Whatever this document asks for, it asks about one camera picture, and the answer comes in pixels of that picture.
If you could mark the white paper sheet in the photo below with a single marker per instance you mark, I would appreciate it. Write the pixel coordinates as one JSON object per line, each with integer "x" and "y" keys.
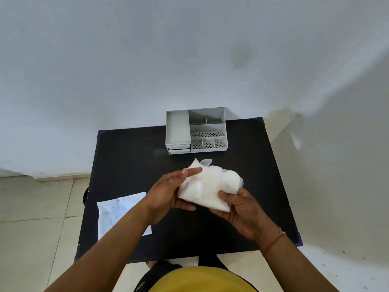
{"x": 114, "y": 215}

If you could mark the person's left hand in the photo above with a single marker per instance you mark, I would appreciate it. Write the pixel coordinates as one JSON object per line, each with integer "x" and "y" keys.
{"x": 164, "y": 194}

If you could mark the person's right forearm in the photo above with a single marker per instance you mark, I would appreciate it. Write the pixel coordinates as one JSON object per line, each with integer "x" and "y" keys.
{"x": 291, "y": 264}

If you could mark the yellow shirt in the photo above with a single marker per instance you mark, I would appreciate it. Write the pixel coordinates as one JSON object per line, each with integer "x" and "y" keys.
{"x": 203, "y": 281}

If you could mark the grey plastic desk organizer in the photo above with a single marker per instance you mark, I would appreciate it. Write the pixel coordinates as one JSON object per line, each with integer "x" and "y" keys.
{"x": 196, "y": 130}

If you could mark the clear bag of white items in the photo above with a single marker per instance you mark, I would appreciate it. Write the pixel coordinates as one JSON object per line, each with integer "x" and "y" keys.
{"x": 209, "y": 185}

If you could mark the person's left forearm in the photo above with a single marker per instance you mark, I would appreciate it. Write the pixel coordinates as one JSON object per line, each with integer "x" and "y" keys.
{"x": 106, "y": 252}

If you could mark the person's right thumb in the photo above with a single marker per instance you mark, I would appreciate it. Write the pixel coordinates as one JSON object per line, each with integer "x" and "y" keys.
{"x": 225, "y": 197}

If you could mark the person's left thumb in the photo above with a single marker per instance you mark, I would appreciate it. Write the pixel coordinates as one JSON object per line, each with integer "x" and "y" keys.
{"x": 190, "y": 172}

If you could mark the person's right hand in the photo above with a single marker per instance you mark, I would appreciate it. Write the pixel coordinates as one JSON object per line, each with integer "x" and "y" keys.
{"x": 246, "y": 215}

